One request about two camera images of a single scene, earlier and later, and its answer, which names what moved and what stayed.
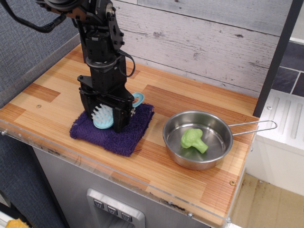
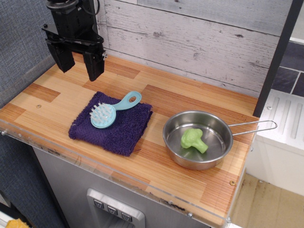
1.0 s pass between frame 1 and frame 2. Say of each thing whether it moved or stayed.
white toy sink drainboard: stayed
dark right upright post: stayed
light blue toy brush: stayed
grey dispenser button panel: stayed
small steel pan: stayed
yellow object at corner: stayed
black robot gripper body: moved
